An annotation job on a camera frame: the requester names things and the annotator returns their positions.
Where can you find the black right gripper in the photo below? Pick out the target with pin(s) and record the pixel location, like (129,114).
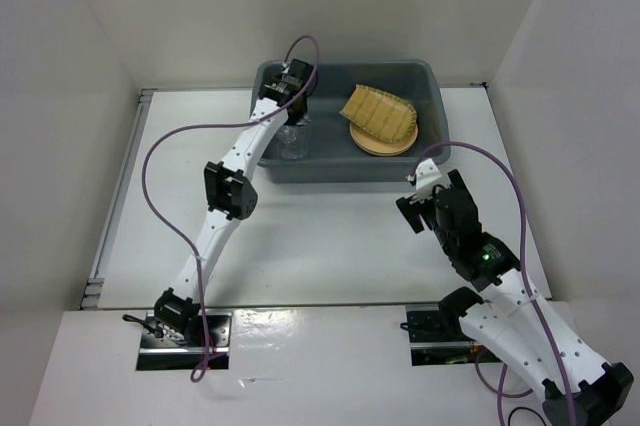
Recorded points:
(410,208)

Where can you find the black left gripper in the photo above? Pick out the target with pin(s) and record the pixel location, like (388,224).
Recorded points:
(300,119)

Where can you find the clear glass cup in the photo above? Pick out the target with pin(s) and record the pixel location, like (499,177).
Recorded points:
(292,142)

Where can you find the yellow plate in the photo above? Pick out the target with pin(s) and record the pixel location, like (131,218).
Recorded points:
(377,147)

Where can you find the woven bamboo tray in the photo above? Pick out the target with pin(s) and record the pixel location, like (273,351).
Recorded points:
(383,115)

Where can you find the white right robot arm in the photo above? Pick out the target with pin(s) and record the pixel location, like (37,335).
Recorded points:
(503,311)

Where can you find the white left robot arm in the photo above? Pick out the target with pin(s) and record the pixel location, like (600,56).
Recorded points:
(231,198)

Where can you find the grey plastic bin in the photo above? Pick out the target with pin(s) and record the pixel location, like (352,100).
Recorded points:
(333,156)

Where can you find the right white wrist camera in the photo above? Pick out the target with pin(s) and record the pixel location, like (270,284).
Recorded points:
(424,179)

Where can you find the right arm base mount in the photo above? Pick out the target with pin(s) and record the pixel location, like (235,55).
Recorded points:
(432,343)

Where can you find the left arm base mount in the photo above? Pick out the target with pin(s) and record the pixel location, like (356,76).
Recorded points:
(162,349)

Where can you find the aluminium table edge rail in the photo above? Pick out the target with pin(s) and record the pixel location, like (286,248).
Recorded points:
(94,284)

